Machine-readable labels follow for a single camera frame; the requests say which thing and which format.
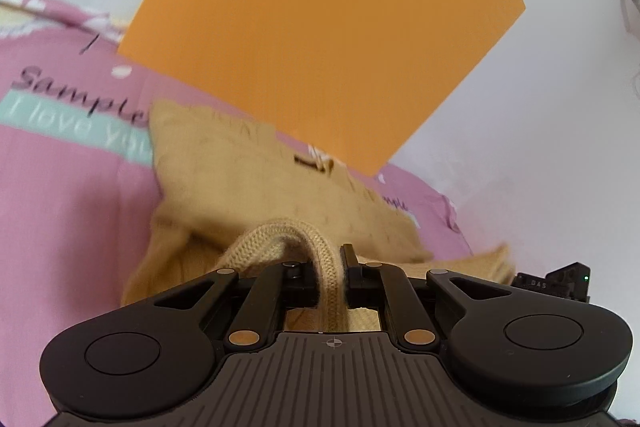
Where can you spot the orange board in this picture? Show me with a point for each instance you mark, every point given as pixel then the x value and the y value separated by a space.
pixel 320 22

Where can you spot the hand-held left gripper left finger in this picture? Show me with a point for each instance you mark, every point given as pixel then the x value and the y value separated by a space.
pixel 260 302

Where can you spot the pink printed bed sheet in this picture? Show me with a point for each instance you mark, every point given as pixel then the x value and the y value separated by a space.
pixel 60 207

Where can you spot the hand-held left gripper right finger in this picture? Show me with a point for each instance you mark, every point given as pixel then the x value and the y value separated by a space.
pixel 395 302

